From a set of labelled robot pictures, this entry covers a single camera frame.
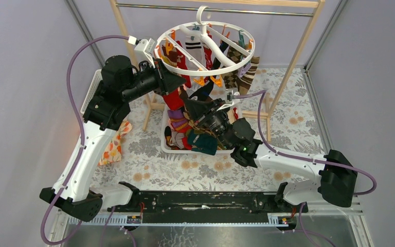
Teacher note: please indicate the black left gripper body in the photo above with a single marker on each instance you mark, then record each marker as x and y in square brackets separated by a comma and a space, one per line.
[160, 76]

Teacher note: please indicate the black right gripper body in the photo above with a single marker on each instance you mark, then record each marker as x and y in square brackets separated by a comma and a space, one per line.
[214, 119]

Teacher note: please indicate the brown argyle sock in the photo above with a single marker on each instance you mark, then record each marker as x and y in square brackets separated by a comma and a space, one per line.
[200, 129]

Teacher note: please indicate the red santa sock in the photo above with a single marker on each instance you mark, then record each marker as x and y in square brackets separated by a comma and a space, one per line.
[173, 100]

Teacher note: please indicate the white round sock hanger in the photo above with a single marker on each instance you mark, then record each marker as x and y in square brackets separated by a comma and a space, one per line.
[205, 48]

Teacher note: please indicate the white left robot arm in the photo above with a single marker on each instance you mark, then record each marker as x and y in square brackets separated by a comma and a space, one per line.
[121, 83]

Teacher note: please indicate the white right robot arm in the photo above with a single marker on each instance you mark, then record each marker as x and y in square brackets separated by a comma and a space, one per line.
[327, 176]

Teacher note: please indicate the teal green sock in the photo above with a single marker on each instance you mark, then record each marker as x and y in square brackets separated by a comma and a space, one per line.
[202, 143]

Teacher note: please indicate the white perforated basket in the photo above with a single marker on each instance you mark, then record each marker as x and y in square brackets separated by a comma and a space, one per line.
[91, 90]

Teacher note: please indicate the floral patterned table mat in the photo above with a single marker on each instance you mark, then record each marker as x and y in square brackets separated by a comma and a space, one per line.
[145, 165]

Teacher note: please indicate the metal hanging rod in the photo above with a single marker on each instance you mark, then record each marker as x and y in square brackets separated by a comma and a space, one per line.
[215, 10]

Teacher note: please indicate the orange floral cloth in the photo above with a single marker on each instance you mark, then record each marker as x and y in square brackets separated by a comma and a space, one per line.
[113, 152]

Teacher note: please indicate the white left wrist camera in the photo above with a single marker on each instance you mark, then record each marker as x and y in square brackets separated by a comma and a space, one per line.
[142, 50]

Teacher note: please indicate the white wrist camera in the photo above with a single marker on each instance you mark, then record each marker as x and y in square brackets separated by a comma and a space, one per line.
[230, 100]
[142, 50]

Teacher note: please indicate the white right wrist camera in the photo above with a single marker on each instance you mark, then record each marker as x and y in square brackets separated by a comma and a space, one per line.
[230, 100]

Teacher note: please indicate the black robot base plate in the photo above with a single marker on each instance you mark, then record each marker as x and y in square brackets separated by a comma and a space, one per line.
[253, 202]

